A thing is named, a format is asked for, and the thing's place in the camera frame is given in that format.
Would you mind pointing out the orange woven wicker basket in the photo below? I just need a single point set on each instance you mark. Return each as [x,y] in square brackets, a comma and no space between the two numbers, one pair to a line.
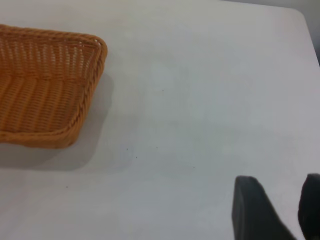
[45,100]

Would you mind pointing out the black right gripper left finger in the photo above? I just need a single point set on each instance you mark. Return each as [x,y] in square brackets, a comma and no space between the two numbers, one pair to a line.
[252,215]

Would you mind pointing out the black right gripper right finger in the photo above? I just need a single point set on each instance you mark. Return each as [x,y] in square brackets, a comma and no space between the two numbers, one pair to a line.
[311,207]

